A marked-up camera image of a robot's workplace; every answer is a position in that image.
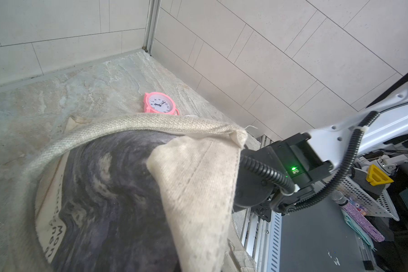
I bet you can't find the white perforated basket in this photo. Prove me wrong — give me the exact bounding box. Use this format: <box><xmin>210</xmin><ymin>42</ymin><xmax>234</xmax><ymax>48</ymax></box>
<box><xmin>337</xmin><ymin>163</ymin><xmax>400</xmax><ymax>221</ymax></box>

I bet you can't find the beige canvas tote bag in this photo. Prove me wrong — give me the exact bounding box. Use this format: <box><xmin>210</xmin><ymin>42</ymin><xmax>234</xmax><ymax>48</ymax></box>
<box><xmin>4</xmin><ymin>113</ymin><xmax>256</xmax><ymax>272</ymax></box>

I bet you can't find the yellow plastic part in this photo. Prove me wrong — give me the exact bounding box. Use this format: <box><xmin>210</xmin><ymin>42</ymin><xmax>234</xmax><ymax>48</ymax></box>
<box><xmin>366</xmin><ymin>165</ymin><xmax>394</xmax><ymax>186</ymax></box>

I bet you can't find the glitter microphone on stand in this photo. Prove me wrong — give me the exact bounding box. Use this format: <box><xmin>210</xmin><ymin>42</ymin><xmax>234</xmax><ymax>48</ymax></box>
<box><xmin>331</xmin><ymin>190</ymin><xmax>385</xmax><ymax>244</ymax></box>

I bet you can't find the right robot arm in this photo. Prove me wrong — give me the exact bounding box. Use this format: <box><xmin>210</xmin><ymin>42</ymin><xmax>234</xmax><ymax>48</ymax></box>
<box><xmin>233</xmin><ymin>73</ymin><xmax>408</xmax><ymax>214</ymax></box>

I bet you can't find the aluminium mounting rail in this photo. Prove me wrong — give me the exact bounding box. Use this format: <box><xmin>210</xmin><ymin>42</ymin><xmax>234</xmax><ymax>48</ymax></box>
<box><xmin>239</xmin><ymin>134</ymin><xmax>284</xmax><ymax>272</ymax></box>

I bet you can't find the pink alarm clock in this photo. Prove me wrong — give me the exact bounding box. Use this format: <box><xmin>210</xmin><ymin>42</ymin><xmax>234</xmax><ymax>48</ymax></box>
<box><xmin>143</xmin><ymin>92</ymin><xmax>180</xmax><ymax>116</ymax></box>

